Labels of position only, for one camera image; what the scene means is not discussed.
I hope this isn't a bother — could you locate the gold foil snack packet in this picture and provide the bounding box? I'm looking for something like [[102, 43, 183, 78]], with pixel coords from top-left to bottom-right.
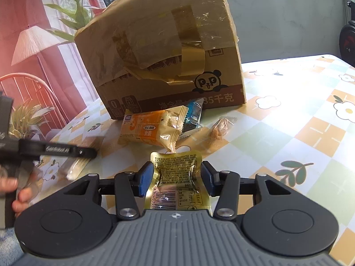
[[144, 151, 212, 213]]

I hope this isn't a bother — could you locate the clear wafer snack packet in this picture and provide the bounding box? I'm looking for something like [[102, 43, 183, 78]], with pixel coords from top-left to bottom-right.
[[58, 136, 103, 181]]

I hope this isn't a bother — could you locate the person's left hand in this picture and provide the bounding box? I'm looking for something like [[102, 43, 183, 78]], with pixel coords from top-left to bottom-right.
[[0, 171, 37, 218]]

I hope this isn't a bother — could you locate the small clear snack packet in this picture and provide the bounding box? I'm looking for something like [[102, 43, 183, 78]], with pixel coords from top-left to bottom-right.
[[208, 116, 238, 144]]

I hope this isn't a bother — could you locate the orange cracker snack packet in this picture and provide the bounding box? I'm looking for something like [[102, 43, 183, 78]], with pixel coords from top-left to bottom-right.
[[120, 105, 188, 153]]

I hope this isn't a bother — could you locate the blue black snack packet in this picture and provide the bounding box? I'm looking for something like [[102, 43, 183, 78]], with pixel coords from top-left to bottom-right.
[[179, 98, 204, 139]]

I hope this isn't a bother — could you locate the brown cardboard box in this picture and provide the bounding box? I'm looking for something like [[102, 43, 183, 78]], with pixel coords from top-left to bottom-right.
[[75, 0, 245, 119]]

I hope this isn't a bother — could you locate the black exercise bike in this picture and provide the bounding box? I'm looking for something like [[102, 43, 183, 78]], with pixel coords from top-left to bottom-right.
[[339, 0, 354, 67]]

